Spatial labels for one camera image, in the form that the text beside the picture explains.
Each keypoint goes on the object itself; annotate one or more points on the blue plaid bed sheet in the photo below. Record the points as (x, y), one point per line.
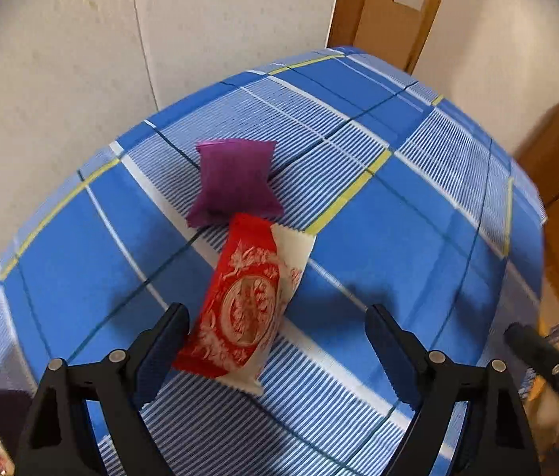
(408, 238)

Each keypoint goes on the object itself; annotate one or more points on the purple snack packet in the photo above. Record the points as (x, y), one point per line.
(232, 178)

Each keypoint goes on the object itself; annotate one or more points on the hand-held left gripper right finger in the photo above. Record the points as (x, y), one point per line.
(388, 352)

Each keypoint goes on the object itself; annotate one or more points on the red and white patterned packet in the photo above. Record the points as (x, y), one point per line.
(240, 302)

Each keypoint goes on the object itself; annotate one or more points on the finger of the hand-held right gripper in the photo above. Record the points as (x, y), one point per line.
(542, 357)

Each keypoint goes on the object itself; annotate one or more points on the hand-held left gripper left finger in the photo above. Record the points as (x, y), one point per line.
(160, 352)

